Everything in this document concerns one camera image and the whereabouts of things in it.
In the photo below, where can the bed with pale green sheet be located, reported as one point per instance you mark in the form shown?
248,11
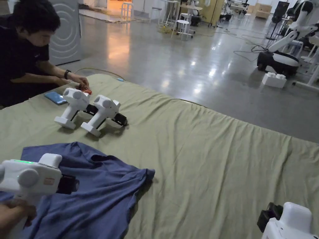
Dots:
199,161

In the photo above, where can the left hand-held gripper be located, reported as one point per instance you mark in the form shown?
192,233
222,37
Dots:
30,174

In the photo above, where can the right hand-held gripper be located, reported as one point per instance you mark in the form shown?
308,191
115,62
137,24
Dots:
291,224

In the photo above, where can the white studded block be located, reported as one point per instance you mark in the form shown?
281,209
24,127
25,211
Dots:
274,80

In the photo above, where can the blue phone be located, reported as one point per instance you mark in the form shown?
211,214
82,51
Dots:
56,97

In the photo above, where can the spare white hand-held gripper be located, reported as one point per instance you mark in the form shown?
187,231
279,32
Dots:
106,105
73,98

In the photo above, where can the small red object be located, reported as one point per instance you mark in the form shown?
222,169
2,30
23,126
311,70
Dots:
86,90

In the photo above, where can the white robot on black base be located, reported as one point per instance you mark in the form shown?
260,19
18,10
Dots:
284,58

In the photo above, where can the person's left hand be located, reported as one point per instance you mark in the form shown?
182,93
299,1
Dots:
12,214

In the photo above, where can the blue shirt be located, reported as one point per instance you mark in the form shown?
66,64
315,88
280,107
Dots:
99,199

